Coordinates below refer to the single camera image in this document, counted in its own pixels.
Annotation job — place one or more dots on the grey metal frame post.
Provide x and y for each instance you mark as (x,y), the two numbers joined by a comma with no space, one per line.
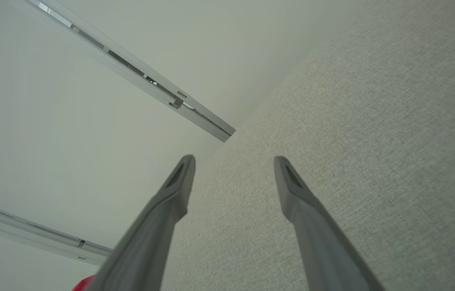
(29,232)
(207,121)

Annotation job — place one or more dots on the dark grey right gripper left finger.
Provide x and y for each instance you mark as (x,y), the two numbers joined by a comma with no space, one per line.
(146,242)

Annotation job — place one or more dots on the red Bulls 23 shorts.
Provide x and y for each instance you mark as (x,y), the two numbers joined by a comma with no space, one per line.
(86,285)

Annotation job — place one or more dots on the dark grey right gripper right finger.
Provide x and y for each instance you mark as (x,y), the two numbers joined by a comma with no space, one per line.
(324,250)

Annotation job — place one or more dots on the grey fabric sofa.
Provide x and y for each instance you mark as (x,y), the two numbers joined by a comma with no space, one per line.
(373,161)

